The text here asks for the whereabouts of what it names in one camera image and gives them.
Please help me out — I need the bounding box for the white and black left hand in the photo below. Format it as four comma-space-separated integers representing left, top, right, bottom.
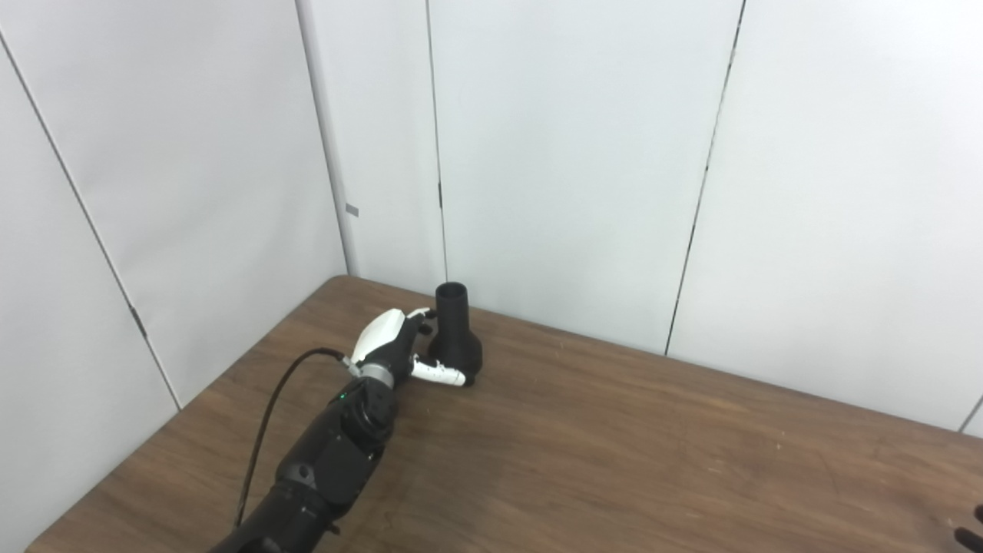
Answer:
349, 307, 469, 389

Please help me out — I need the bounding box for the white and black right hand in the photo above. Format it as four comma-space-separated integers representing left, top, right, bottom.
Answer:
952, 503, 983, 553

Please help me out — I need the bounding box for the black flared nozzle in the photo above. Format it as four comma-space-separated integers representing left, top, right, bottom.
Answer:
427, 283, 484, 385

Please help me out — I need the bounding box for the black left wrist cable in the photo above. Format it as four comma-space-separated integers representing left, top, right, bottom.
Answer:
234, 348, 358, 531

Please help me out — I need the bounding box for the white corner post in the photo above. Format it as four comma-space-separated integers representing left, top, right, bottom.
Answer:
296, 0, 360, 277

